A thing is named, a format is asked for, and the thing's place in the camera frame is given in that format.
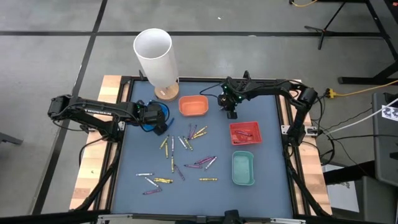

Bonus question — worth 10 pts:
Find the black tripod stand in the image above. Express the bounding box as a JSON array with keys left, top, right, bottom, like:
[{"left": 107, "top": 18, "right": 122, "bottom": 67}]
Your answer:
[{"left": 303, "top": 0, "right": 385, "bottom": 50}]

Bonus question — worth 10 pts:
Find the grey stand foot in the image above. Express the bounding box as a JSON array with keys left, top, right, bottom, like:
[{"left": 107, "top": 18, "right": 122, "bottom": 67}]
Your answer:
[{"left": 0, "top": 132, "right": 24, "bottom": 146}]

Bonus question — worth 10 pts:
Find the blue plastic basket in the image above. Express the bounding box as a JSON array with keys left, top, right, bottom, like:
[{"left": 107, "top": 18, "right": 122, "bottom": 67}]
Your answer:
[{"left": 136, "top": 99, "right": 171, "bottom": 133}]

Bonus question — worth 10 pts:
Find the blue-grey table mat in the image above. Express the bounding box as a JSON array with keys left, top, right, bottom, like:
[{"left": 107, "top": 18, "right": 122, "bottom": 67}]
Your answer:
[{"left": 111, "top": 80, "right": 294, "bottom": 218}]

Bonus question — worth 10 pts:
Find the yellow extension cable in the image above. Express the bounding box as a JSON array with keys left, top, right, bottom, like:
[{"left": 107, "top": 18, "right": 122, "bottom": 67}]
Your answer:
[{"left": 325, "top": 79, "right": 398, "bottom": 98}]

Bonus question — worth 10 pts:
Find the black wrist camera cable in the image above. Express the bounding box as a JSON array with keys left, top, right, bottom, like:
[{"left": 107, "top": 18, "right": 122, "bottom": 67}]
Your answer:
[{"left": 198, "top": 82, "right": 225, "bottom": 99}]

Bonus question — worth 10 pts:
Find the black rig crossbeam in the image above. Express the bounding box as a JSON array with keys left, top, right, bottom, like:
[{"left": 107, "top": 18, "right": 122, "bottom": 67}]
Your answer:
[{"left": 0, "top": 210, "right": 398, "bottom": 224}]

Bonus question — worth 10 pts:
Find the white shade wooden-base lamp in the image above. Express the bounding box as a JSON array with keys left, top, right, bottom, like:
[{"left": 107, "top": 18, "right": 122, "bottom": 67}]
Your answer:
[{"left": 132, "top": 27, "right": 181, "bottom": 103}]

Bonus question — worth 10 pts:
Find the grey equipment cart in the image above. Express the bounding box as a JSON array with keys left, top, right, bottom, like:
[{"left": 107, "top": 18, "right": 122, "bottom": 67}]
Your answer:
[{"left": 371, "top": 91, "right": 398, "bottom": 187}]

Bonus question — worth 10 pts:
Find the thin yellow cable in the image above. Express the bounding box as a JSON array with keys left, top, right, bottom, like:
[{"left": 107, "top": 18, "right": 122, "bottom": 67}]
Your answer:
[{"left": 290, "top": 0, "right": 320, "bottom": 7}]

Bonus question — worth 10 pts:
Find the orange plastic bin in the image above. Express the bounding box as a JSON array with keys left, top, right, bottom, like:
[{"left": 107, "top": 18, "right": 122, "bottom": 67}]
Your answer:
[{"left": 178, "top": 95, "right": 210, "bottom": 118}]

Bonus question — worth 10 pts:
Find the black-and-white marker tag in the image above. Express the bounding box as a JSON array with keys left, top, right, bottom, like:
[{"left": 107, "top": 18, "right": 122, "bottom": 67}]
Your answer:
[{"left": 381, "top": 105, "right": 398, "bottom": 122}]

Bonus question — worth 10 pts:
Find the red plastic basket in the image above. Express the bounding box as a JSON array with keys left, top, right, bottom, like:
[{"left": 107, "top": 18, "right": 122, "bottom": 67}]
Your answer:
[{"left": 229, "top": 121, "right": 264, "bottom": 146}]

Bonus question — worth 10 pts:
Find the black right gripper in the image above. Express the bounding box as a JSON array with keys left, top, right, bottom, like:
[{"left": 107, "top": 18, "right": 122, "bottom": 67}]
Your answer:
[{"left": 217, "top": 77, "right": 249, "bottom": 120}]

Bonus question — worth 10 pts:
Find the black aluminium table frame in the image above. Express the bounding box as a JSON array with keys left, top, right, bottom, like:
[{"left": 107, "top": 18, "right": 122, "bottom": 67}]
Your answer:
[{"left": 70, "top": 74, "right": 333, "bottom": 218}]

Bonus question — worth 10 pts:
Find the white cable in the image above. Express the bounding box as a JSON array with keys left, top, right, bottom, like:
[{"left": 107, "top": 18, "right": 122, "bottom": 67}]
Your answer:
[{"left": 323, "top": 98, "right": 398, "bottom": 136}]

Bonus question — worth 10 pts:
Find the white box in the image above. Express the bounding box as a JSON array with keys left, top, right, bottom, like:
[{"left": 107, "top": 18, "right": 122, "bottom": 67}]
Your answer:
[{"left": 322, "top": 164, "right": 361, "bottom": 213}]

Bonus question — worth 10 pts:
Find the teal plastic bin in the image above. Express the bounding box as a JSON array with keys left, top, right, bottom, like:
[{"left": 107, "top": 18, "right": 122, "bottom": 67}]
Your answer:
[{"left": 231, "top": 151, "right": 256, "bottom": 187}]

